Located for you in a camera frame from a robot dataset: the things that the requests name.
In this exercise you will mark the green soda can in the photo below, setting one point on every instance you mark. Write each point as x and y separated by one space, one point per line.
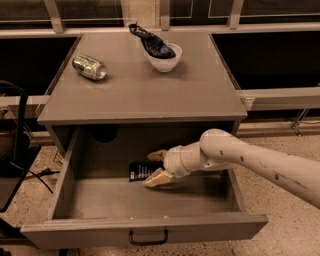
89 67

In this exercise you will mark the white bowl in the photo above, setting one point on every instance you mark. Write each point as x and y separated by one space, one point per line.
166 65

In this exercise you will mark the grey drawer cabinet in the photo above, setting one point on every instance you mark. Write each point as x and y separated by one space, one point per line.
197 89

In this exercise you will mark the open grey top drawer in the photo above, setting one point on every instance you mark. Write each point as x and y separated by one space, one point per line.
95 204

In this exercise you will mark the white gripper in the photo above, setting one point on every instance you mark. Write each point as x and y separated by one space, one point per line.
172 160

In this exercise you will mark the dark blue rxbar wrapper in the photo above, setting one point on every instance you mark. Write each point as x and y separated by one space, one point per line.
139 171

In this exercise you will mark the black drawer handle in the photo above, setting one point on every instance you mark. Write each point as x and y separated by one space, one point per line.
148 238

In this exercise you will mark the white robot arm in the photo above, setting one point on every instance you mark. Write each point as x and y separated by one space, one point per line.
218 149

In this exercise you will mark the metal window railing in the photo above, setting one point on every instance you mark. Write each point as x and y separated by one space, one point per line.
155 15

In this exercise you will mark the black chair frame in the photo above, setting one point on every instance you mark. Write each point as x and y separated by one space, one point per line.
16 154

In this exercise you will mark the dark blue chip bag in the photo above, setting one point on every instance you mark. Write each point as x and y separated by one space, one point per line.
153 45

